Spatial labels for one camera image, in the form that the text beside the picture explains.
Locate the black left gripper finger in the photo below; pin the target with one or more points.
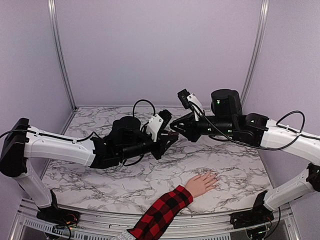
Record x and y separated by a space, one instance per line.
166 142
163 132

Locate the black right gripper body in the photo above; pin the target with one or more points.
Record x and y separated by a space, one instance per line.
195 134

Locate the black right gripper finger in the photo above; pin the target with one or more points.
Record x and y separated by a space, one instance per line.
180 121
185 132

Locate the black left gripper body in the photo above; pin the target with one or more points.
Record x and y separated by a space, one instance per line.
162 142

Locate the red glitter nail polish bottle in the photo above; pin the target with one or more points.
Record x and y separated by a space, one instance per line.
173 133

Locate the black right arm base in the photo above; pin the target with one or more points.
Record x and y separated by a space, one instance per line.
259 214

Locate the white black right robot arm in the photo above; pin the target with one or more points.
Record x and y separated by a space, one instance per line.
255 131

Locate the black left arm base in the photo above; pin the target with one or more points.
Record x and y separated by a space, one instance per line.
57 215

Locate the red black plaid sleeve forearm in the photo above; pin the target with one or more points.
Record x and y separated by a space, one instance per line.
153 224

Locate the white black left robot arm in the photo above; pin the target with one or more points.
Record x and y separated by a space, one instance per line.
127 139

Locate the person's bare hand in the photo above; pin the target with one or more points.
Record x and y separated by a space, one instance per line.
201 184

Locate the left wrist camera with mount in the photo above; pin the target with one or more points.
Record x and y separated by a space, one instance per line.
158 122

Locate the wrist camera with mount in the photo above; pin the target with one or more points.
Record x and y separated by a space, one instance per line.
190 101
158 122

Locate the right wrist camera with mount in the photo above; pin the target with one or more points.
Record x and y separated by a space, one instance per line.
190 101

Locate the aluminium right rear frame post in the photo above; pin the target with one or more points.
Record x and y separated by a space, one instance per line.
260 33

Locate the aluminium frame post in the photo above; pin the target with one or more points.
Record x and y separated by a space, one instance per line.
59 52
260 33

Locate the aluminium left rear frame post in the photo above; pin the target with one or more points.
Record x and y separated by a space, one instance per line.
59 52

